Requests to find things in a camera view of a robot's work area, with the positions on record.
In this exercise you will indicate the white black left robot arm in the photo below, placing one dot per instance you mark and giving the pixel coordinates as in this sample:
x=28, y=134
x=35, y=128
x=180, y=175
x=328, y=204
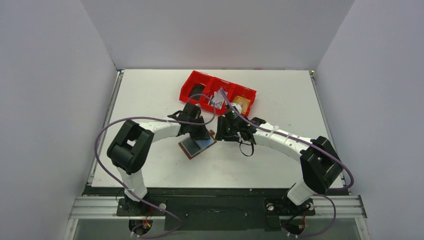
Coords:
x=129, y=149

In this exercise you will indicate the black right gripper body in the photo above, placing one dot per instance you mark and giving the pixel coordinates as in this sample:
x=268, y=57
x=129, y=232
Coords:
x=224, y=131

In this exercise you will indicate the black card in bin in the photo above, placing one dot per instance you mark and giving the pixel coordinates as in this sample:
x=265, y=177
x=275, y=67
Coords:
x=196, y=90

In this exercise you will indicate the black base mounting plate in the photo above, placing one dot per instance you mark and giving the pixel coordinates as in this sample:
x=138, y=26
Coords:
x=295, y=215

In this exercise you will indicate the brown leather card holder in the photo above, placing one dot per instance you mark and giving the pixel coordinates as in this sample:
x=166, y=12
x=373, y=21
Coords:
x=203, y=144

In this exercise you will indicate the aluminium front rail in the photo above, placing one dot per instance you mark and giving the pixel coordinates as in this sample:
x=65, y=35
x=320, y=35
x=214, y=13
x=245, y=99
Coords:
x=109, y=207

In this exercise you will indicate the black credit card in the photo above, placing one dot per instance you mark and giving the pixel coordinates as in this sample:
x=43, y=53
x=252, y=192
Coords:
x=190, y=146

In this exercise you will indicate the white grey cards in bin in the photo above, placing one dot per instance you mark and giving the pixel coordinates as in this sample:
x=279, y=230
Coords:
x=217, y=100

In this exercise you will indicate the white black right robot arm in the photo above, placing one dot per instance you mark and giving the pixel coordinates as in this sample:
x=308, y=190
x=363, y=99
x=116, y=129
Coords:
x=318, y=159

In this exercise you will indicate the yellow card in bin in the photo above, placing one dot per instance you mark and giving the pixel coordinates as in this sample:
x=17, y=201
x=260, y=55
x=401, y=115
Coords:
x=243, y=102

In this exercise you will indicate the red three-compartment plastic bin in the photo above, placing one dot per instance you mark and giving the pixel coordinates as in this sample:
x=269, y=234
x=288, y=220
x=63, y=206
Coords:
x=213, y=84

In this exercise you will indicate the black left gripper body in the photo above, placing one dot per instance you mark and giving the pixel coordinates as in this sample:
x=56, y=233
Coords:
x=197, y=131

